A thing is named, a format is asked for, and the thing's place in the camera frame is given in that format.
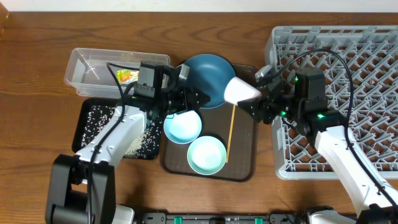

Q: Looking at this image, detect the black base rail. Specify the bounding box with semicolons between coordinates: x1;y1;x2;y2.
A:
132;212;310;224

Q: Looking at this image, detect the dark blue plate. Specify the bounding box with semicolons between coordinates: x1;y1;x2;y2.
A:
183;54;236;110

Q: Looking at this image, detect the clear plastic bin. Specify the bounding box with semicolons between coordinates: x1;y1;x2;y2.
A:
64;48;170;99

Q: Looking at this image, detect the white rice pile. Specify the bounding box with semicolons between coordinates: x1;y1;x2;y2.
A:
81;105;163;158

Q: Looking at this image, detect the right black cable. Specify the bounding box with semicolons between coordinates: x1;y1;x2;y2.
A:
273;48;398;206

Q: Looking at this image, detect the black plastic tray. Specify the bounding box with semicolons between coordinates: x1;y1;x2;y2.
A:
72;98;164;161

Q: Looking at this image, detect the wooden chopstick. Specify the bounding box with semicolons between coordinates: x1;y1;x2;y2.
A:
226;105;236;163

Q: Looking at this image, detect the light blue bowl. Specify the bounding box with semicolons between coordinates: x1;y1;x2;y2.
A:
164;111;202;144

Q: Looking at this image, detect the mint green bowl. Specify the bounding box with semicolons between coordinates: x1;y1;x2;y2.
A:
187;136;226;175

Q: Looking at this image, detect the grey dishwasher rack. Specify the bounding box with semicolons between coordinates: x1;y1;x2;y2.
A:
265;26;397;179

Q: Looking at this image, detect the pink white cup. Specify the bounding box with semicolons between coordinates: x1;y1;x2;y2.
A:
224;77;261;106

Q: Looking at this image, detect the brown serving tray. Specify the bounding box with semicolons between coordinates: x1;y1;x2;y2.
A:
159;63;262;183

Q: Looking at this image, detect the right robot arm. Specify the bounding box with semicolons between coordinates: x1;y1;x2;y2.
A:
235;68;397;223

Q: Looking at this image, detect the left black cable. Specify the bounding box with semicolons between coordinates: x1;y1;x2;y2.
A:
86;62;141;224

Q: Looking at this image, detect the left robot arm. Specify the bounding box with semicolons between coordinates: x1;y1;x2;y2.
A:
45;63;210;224

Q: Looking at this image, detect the black cable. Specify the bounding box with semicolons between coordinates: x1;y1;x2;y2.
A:
273;48;398;206
86;62;141;224

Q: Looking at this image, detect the green orange snack wrapper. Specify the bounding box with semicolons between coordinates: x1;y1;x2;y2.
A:
116;69;139;85

